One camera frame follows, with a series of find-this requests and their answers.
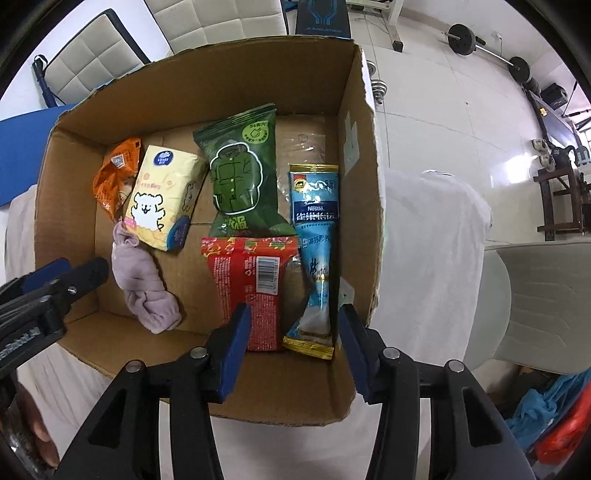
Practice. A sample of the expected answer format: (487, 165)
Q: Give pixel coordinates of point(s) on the treadmill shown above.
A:
(554, 124)

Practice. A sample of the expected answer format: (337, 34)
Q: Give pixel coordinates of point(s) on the short barbell with black plates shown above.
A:
(461, 39)

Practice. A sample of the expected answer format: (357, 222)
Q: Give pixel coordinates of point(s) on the grey sock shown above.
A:
(138, 277)

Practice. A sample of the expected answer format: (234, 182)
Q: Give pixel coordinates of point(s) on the light blue cloth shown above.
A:
(545, 406)

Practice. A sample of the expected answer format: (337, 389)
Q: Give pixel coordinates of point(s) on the person's left hand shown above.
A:
(39, 429)

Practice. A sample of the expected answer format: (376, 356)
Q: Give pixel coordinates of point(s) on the cardboard box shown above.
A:
(360, 115)

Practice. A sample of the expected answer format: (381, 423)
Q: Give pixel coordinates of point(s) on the light blue sachet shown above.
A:
(314, 217)

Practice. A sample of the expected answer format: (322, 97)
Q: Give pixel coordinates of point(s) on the dark wooden chair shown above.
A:
(554, 207)

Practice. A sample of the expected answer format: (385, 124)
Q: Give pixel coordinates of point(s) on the chrome dumbbell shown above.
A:
(378, 92)

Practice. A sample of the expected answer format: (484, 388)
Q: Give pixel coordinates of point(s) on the yellow tissue pack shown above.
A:
(161, 203)

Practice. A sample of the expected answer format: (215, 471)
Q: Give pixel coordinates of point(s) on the green snack packet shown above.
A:
(240, 184)

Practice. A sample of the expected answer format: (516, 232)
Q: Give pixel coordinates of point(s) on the white quilted chair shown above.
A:
(92, 60)
(221, 23)

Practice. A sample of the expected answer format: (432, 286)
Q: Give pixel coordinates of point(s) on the orange snack packet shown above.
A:
(111, 180)

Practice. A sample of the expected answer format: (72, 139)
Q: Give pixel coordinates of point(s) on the red plastic bag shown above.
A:
(568, 438)

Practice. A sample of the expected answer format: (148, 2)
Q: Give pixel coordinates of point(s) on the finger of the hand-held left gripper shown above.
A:
(81, 279)
(44, 274)

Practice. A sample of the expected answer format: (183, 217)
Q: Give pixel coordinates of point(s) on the blue foam mat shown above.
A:
(18, 157)

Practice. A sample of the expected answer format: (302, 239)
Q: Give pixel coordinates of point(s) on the grey tablecloth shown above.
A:
(429, 240)

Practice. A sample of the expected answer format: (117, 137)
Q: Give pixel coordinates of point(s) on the red snack packet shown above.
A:
(235, 277)

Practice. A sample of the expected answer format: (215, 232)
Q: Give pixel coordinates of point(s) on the pair of light shoes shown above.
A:
(544, 152)

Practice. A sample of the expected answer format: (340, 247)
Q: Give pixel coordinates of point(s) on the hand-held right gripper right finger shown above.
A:
(355, 355)

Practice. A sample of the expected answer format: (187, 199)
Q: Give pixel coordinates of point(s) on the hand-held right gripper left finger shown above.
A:
(233, 350)

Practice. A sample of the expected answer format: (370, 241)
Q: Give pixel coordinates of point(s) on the white barbell rack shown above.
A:
(395, 27)

